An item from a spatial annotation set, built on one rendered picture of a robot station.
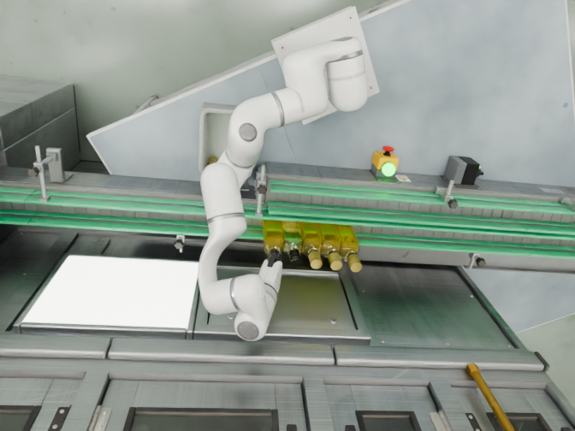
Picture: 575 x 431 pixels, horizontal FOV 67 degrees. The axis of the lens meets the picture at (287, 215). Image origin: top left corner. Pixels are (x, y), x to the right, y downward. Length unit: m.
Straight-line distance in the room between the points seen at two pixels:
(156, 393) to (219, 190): 0.48
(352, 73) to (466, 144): 0.71
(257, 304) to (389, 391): 0.42
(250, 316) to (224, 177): 0.31
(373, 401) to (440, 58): 1.06
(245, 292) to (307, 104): 0.46
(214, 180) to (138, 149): 0.63
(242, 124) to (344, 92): 0.27
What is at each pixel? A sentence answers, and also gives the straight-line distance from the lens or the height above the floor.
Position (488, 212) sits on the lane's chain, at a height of 0.88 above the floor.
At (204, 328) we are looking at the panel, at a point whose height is 1.31.
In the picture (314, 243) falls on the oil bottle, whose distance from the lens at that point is 1.29.
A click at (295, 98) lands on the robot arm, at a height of 1.17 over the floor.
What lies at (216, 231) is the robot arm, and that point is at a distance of 0.95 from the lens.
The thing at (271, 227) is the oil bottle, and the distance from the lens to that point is 1.35.
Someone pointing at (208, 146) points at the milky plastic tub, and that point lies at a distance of 1.49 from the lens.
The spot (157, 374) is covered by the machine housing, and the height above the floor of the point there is 1.43.
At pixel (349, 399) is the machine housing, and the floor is 1.48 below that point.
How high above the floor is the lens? 2.19
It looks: 63 degrees down
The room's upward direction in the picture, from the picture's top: 170 degrees clockwise
